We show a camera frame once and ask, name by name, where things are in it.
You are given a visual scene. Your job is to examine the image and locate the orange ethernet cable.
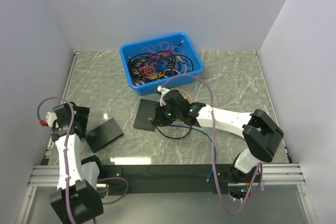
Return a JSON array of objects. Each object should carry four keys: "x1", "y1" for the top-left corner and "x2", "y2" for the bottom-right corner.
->
[{"x1": 173, "y1": 88, "x2": 194, "y2": 103}]

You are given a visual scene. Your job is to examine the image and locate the blue plastic bin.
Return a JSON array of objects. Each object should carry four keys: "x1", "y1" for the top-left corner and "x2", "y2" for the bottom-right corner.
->
[{"x1": 119, "y1": 33, "x2": 205, "y2": 96}]

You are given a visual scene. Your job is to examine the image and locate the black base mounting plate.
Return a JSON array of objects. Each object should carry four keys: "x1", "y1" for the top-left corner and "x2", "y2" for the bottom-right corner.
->
[{"x1": 73, "y1": 164, "x2": 263, "y2": 197}]

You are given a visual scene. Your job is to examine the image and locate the blue ethernet cable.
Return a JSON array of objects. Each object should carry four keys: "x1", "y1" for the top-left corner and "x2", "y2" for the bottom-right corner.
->
[{"x1": 170, "y1": 124, "x2": 217, "y2": 183}]

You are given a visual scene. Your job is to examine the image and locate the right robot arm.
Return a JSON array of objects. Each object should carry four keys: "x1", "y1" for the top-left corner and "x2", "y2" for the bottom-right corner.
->
[{"x1": 151, "y1": 86, "x2": 284, "y2": 182}]

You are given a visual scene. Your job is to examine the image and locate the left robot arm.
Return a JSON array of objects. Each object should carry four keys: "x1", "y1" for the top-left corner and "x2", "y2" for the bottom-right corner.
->
[{"x1": 49, "y1": 102, "x2": 106, "y2": 223}]

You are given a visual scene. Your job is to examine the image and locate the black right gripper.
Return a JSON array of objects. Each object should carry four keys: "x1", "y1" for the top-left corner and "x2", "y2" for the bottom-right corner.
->
[{"x1": 153, "y1": 102, "x2": 182, "y2": 127}]

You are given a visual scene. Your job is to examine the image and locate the black ethernet cable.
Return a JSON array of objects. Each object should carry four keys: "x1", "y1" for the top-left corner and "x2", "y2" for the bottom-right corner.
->
[{"x1": 148, "y1": 118, "x2": 194, "y2": 140}]

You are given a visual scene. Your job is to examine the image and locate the black network switch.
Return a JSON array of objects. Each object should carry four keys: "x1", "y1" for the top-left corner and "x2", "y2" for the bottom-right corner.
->
[{"x1": 133, "y1": 99, "x2": 158, "y2": 132}]

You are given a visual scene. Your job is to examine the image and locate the tangled cables in bin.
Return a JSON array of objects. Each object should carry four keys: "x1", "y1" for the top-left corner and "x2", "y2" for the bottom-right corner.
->
[{"x1": 127, "y1": 39, "x2": 196, "y2": 86}]

